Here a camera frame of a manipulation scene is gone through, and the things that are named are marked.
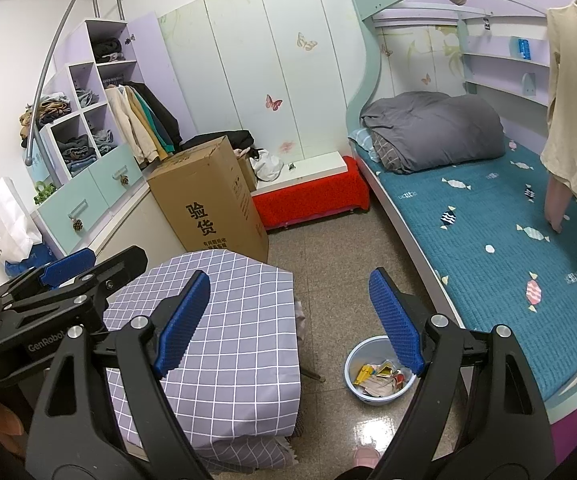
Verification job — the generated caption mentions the grey metal handrail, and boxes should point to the grey metal handrail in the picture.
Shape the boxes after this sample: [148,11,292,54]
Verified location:
[24,0,125,167]

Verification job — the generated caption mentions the white panelled wardrobe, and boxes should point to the white panelled wardrobe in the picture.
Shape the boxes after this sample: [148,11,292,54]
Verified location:
[158,0,369,166]

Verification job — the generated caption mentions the person's right leg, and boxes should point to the person's right leg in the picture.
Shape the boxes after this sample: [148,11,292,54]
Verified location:
[329,465,374,480]

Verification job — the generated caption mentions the blue plastic basin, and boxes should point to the blue plastic basin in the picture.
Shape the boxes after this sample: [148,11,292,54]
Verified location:
[345,336,418,407]

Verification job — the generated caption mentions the white purple shelf unit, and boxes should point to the white purple shelf unit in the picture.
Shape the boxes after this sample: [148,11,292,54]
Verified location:
[21,14,196,261]

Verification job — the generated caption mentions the grey duvet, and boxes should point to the grey duvet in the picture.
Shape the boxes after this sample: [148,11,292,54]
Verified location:
[360,91,505,175]

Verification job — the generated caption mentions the folded denim clothes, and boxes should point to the folded denim clothes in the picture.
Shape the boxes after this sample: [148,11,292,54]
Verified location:
[92,129,118,158]

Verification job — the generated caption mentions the white paper bag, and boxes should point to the white paper bag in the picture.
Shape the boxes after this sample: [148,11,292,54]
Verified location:
[0,176,43,264]

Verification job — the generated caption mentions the red covered bench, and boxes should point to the red covered bench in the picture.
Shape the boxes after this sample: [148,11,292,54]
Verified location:
[251,156,372,231]

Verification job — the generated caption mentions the black hanging coat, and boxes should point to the black hanging coat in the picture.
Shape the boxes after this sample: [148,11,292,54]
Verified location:
[128,81,184,153]

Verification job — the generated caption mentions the table with grey checked tablecloth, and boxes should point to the table with grey checked tablecloth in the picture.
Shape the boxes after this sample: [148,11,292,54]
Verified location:
[103,249,307,466]

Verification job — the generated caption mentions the white plastic bag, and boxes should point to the white plastic bag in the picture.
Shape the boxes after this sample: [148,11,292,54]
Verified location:
[248,149,284,182]

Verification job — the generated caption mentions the white board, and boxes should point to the white board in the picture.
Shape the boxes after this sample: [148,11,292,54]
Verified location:
[252,151,348,193]

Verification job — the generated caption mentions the teal candy print bed sheet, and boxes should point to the teal candy print bed sheet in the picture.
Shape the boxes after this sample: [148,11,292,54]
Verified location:
[353,135,577,403]

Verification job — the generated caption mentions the yellow hanging garment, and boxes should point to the yellow hanging garment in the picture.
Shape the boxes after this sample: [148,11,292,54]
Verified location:
[128,91,162,161]

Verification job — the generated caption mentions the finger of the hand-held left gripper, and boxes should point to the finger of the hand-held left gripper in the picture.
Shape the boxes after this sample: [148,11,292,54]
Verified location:
[0,246,149,315]
[6,249,98,295]

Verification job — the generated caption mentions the blue bag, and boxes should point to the blue bag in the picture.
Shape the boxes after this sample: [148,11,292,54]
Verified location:
[4,242,56,278]

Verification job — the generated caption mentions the black folded clothes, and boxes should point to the black folded clothes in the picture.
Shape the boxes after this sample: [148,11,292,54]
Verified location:
[92,37,123,62]

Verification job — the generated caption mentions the green hanging garment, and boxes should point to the green hanging garment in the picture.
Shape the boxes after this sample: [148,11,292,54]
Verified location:
[138,91,175,156]

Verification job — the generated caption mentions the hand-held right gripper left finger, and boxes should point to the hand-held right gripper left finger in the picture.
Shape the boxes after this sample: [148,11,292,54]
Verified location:
[24,270,212,480]

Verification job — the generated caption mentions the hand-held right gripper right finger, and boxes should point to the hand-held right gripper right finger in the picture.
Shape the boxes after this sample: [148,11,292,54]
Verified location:
[369,266,557,480]

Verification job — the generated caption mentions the white curved low cabinet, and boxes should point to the white curved low cabinet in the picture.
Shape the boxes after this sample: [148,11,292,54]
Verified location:
[88,180,179,261]

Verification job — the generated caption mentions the pink slipper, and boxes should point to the pink slipper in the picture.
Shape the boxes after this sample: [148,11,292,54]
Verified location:
[353,447,382,471]

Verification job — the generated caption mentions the large cardboard box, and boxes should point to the large cardboard box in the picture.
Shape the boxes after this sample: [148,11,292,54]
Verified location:
[147,135,270,264]

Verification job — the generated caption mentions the dark folded clothes stack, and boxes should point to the dark folded clothes stack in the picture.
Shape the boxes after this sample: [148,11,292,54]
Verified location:
[58,134,96,177]

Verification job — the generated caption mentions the green plant decoration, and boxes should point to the green plant decoration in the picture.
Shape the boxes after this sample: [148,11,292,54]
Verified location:
[33,182,58,206]

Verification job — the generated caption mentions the plaid pillow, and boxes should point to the plaid pillow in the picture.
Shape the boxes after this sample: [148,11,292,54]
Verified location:
[347,127,382,163]

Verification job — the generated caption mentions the black clothes pile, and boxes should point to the black clothes pile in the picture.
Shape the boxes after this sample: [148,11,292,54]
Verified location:
[181,130,254,156]

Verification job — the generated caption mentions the brown clothes pile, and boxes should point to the brown clothes pile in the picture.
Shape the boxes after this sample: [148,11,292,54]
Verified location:
[18,92,72,143]

